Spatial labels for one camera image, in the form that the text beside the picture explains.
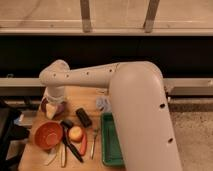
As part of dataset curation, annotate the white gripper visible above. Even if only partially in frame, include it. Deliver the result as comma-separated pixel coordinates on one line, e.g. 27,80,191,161
45,86,65,119

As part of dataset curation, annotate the purple bowl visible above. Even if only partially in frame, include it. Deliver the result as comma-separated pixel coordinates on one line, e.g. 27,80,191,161
41,98,66,119

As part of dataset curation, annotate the orange bowl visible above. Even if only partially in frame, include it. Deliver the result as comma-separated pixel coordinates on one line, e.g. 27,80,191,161
34,122,63,150

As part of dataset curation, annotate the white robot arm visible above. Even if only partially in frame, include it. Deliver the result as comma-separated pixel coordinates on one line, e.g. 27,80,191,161
39,60,183,171

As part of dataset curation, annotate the green plastic tray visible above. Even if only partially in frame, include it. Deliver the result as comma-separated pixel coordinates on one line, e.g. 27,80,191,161
101,113,124,167

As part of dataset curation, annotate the black rectangular remote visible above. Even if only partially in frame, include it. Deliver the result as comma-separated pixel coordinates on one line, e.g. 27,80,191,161
76,108,92,127

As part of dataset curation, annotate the red yellow apple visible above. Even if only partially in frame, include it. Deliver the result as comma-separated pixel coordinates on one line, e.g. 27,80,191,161
69,126,83,142

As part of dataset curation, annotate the silver fork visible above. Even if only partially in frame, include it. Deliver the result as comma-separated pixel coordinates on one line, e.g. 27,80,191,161
90,128,99,159

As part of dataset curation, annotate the orange carrot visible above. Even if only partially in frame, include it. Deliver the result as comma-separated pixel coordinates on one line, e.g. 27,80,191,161
79,131,87,156

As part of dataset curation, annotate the cream handled knife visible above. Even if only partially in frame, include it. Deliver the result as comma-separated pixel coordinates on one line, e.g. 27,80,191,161
60,142,66,168

